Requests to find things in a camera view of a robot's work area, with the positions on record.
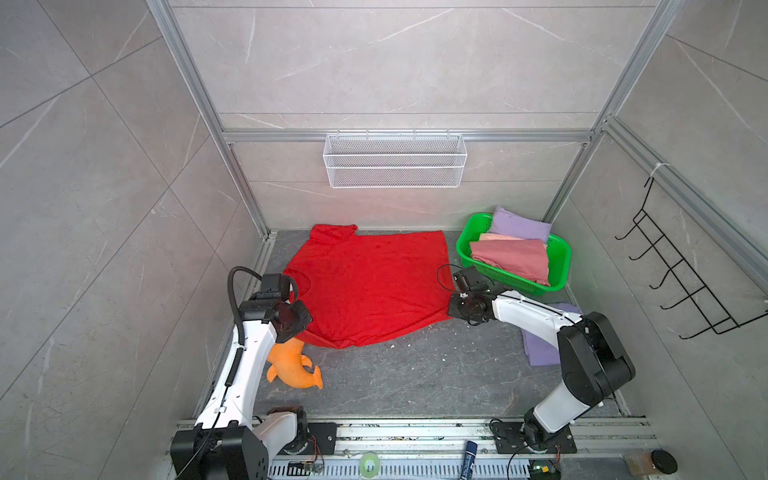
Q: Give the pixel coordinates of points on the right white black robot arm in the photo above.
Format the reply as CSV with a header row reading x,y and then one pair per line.
x,y
593,360

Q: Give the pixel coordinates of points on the purple folded t shirt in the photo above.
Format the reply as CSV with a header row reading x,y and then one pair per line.
x,y
539,351

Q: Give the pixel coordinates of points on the small green circuit device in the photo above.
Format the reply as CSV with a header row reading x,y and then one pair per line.
x,y
544,470

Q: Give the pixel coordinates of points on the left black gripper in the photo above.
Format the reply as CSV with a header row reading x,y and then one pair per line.
x,y
303,316

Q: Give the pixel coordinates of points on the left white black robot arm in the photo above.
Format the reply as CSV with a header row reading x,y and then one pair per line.
x,y
225,442

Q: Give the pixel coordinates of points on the brown jar black lid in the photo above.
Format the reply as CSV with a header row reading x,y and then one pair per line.
x,y
649,463

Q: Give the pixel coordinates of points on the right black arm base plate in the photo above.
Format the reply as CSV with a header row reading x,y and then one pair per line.
x,y
517,436

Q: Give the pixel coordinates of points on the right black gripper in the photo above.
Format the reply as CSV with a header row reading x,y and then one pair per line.
x,y
454,297

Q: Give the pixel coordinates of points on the red t shirt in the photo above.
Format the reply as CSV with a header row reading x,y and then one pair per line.
x,y
363,290

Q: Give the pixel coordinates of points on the pink folded t shirt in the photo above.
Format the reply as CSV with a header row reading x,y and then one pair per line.
x,y
525,258

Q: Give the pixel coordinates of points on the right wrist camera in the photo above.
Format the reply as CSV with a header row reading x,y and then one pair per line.
x,y
470,280

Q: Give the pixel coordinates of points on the aluminium front rail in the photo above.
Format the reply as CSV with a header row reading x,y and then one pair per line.
x,y
414,438

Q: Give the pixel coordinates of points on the purple t shirt in basket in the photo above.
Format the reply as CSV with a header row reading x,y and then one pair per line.
x,y
509,224

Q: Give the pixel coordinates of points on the green tape roll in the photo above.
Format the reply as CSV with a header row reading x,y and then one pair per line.
x,y
369,466

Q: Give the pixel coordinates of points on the blue marker pen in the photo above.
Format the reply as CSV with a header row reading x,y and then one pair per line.
x,y
468,461

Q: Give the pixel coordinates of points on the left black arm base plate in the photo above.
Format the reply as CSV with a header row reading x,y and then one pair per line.
x,y
321,439

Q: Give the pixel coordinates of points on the black wire hook rack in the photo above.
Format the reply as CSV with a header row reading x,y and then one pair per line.
x,y
717,318

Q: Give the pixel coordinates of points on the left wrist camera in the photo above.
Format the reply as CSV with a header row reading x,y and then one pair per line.
x,y
275,287

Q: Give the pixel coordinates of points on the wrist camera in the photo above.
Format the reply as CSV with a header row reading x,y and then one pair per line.
x,y
470,280
275,287

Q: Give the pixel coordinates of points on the orange plush dolphin toy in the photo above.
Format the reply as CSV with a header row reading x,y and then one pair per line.
x,y
289,364

